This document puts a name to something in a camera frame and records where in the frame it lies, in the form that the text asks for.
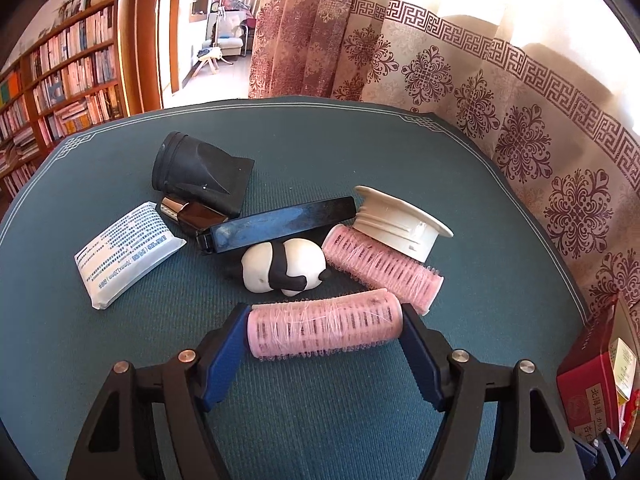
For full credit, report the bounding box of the patterned beige curtain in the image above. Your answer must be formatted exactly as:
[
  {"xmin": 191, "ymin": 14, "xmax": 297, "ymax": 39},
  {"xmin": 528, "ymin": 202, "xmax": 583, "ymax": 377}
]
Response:
[{"xmin": 248, "ymin": 0, "xmax": 639, "ymax": 312}]

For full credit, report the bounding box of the wooden stool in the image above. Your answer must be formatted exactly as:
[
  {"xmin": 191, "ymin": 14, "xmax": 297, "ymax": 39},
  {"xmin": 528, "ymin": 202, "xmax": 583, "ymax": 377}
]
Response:
[{"xmin": 192, "ymin": 46, "xmax": 233, "ymax": 77}]

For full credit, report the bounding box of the white plastic lid cap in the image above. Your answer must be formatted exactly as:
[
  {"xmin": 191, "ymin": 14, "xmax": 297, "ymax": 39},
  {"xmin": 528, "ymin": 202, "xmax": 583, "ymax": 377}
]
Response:
[{"xmin": 352, "ymin": 185, "xmax": 454, "ymax": 263}]

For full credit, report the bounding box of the white cream tube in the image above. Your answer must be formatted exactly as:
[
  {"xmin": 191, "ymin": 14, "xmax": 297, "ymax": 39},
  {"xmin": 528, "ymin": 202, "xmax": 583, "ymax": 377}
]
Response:
[{"xmin": 74, "ymin": 202, "xmax": 186, "ymax": 310}]

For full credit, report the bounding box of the white armchair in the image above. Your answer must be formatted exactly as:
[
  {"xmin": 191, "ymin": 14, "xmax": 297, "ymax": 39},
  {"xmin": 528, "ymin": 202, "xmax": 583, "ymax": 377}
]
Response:
[{"xmin": 214, "ymin": 11, "xmax": 246, "ymax": 58}]

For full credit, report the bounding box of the green table mat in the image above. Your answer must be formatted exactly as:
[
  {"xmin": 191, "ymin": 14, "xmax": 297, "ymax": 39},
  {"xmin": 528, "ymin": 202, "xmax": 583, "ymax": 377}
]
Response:
[{"xmin": 1, "ymin": 99, "xmax": 584, "ymax": 479}]

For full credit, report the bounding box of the red storage box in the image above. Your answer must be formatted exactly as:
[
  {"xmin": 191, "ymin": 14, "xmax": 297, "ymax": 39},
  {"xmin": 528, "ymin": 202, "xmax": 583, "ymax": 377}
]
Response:
[{"xmin": 556, "ymin": 295, "xmax": 639, "ymax": 445}]

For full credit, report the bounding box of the black rectangular bar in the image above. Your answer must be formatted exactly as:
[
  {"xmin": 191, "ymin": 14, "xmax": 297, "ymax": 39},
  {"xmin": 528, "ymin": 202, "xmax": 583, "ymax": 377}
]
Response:
[{"xmin": 195, "ymin": 196, "xmax": 356, "ymax": 254}]

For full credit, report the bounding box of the brown lipstick case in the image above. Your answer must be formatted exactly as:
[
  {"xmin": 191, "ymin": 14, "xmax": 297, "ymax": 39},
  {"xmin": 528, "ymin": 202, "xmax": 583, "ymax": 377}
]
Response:
[{"xmin": 160, "ymin": 196, "xmax": 228, "ymax": 237}]

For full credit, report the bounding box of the green yellow medicine box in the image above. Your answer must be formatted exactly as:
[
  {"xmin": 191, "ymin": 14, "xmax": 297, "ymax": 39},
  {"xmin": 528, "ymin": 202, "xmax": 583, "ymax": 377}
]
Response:
[{"xmin": 608, "ymin": 338, "xmax": 637, "ymax": 405}]

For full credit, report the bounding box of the black dryer nozzle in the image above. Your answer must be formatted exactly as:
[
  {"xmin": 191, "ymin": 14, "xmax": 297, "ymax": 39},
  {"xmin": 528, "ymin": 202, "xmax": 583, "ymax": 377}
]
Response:
[{"xmin": 151, "ymin": 131, "xmax": 255, "ymax": 218}]

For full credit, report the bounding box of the panda toy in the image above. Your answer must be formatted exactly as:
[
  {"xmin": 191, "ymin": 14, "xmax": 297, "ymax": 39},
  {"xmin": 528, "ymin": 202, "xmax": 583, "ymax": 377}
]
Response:
[{"xmin": 240, "ymin": 238, "xmax": 331, "ymax": 297}]

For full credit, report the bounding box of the wooden door frame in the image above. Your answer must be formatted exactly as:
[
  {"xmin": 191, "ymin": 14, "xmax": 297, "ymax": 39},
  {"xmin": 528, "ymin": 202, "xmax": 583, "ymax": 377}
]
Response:
[{"xmin": 134, "ymin": 0, "xmax": 179, "ymax": 113}]

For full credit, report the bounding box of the wooden bookshelf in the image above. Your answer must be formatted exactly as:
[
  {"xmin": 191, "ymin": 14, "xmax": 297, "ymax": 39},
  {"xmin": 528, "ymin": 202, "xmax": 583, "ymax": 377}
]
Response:
[{"xmin": 1, "ymin": 0, "xmax": 143, "ymax": 202}]

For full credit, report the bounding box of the pink hair roller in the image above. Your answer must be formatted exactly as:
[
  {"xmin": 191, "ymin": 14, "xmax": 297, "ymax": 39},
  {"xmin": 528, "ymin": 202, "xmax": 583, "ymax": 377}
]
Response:
[
  {"xmin": 321, "ymin": 224, "xmax": 444, "ymax": 316},
  {"xmin": 247, "ymin": 288, "xmax": 404, "ymax": 360}
]

